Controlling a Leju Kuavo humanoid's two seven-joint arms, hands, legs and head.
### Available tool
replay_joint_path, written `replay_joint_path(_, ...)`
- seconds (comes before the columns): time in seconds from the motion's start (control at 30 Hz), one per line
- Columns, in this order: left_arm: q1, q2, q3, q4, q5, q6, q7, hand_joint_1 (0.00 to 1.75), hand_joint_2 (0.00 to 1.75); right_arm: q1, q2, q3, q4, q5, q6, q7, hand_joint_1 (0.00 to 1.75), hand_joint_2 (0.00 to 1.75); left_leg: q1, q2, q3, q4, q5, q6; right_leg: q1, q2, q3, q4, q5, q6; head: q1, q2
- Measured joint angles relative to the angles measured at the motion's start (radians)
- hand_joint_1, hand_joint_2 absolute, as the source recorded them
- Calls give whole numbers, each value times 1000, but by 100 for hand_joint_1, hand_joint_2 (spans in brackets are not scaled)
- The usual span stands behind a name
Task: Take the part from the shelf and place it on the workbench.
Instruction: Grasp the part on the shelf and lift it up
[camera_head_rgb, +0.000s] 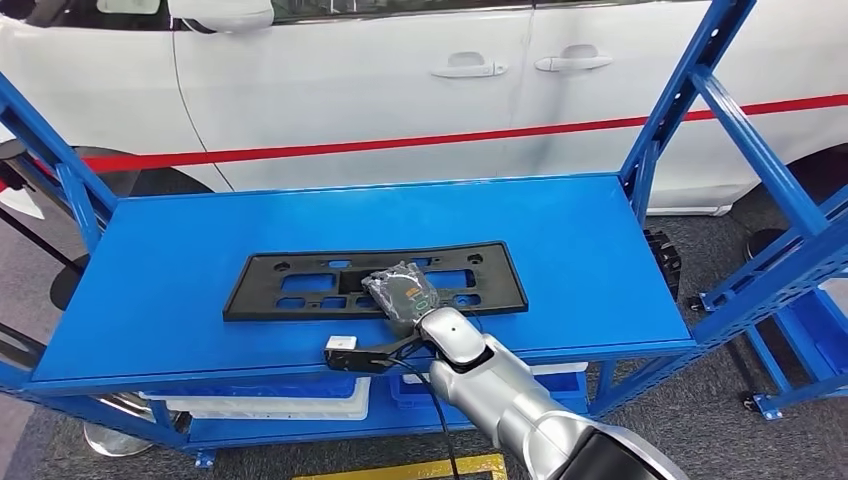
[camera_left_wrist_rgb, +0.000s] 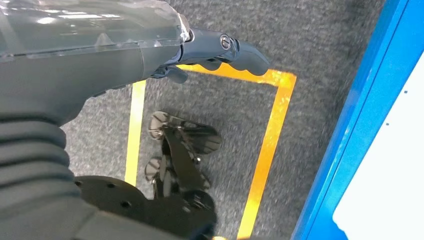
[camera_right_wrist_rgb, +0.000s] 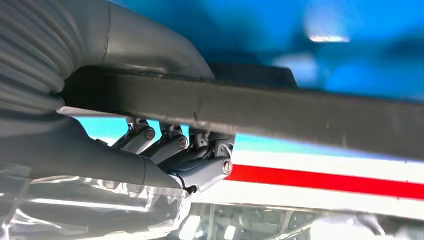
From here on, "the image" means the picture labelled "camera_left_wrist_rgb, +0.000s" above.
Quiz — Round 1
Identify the black robot foot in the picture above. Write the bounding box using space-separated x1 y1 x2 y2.
147 110 223 156

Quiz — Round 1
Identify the black robot leg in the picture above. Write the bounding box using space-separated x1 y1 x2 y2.
74 125 218 240

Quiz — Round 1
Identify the blue metal shelf rack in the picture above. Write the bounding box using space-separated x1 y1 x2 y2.
290 0 424 240

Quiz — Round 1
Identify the yellow floor tape square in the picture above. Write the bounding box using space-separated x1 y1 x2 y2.
124 62 298 240

